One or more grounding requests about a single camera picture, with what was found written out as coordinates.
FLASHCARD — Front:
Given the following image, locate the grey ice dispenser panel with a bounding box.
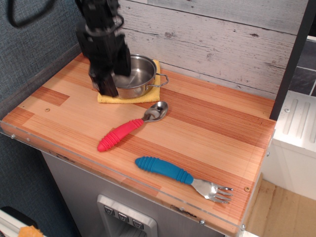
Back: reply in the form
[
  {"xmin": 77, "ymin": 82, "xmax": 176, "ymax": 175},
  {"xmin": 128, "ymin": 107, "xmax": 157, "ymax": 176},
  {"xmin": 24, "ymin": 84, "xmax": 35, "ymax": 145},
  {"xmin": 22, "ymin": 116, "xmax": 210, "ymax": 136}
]
[{"xmin": 97, "ymin": 195, "xmax": 158, "ymax": 237}]

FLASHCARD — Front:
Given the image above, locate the orange object bottom left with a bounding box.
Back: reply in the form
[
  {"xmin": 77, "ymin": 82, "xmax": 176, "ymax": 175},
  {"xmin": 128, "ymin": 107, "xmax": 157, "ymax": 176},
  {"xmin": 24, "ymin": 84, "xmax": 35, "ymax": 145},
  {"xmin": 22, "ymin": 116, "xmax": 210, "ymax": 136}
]
[{"xmin": 18, "ymin": 226, "xmax": 44, "ymax": 237}]

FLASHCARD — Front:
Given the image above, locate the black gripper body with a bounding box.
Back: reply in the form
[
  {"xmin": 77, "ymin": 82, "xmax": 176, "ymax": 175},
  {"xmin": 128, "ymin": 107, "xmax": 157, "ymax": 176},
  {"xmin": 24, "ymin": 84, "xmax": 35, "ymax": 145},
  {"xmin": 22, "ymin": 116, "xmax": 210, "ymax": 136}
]
[{"xmin": 75, "ymin": 23, "xmax": 127, "ymax": 73}]

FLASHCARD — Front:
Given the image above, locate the silver steel pan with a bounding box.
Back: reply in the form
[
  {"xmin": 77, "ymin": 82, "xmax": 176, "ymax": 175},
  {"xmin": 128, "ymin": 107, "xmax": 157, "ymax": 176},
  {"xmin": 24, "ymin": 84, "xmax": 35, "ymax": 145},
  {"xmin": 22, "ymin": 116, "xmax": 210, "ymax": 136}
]
[{"xmin": 111, "ymin": 54, "xmax": 170, "ymax": 99}]

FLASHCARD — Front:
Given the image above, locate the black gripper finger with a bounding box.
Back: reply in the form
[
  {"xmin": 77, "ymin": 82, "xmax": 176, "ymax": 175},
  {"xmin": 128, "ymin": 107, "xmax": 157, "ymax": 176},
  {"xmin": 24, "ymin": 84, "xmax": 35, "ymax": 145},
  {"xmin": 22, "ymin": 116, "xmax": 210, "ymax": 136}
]
[
  {"xmin": 114, "ymin": 45, "xmax": 131, "ymax": 77},
  {"xmin": 89, "ymin": 72, "xmax": 118, "ymax": 97}
]

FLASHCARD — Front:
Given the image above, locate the yellow folded rag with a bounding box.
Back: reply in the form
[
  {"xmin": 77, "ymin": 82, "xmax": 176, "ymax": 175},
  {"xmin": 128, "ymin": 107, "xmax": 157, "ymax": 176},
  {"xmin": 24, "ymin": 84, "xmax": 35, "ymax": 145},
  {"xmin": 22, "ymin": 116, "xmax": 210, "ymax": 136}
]
[{"xmin": 97, "ymin": 60, "xmax": 160, "ymax": 104}]

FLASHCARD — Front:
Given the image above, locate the red handled spoon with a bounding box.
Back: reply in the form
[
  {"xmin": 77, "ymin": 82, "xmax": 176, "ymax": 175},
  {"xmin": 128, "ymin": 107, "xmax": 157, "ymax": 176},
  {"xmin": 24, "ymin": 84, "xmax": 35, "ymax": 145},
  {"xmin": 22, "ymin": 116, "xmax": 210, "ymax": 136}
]
[{"xmin": 97, "ymin": 101, "xmax": 168, "ymax": 152}]

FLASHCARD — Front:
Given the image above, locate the blue handled fork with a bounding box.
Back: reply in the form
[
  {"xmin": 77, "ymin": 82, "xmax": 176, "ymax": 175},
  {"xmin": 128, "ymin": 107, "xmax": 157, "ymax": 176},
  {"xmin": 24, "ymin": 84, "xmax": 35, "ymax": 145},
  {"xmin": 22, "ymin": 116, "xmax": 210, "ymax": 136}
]
[{"xmin": 135, "ymin": 157, "xmax": 233, "ymax": 203}]

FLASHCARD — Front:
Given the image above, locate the black cable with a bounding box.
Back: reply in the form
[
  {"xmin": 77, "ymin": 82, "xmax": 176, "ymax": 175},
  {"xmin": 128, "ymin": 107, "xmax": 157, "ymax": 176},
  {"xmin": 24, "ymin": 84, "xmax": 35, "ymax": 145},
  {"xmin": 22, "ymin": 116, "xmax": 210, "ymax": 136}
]
[{"xmin": 7, "ymin": 0, "xmax": 56, "ymax": 28}]

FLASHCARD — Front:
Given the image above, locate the dark right shelf post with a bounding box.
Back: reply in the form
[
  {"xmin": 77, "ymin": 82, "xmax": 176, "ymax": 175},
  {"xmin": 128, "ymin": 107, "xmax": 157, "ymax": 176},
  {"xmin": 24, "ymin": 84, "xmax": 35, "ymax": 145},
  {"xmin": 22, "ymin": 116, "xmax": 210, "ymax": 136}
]
[{"xmin": 269, "ymin": 0, "xmax": 316, "ymax": 121}]

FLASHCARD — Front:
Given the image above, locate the silver toy fridge cabinet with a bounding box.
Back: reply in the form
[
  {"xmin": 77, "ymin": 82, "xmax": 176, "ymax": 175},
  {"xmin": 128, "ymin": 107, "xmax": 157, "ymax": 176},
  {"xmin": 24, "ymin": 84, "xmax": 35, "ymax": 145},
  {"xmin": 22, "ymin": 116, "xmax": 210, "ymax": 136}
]
[{"xmin": 43, "ymin": 153, "xmax": 222, "ymax": 237}]

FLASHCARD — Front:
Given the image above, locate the white toy sink unit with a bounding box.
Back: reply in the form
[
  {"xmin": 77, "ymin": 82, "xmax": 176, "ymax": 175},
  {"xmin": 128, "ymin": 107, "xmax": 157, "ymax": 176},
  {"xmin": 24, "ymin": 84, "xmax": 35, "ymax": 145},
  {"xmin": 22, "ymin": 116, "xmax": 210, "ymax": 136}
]
[{"xmin": 261, "ymin": 91, "xmax": 316, "ymax": 199}]

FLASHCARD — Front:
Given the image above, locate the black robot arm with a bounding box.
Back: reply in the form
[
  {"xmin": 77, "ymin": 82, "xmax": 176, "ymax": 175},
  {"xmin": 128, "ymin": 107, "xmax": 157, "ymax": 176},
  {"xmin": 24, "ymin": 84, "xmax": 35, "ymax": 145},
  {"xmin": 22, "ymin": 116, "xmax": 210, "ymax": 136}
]
[{"xmin": 75, "ymin": 0, "xmax": 131, "ymax": 97}]

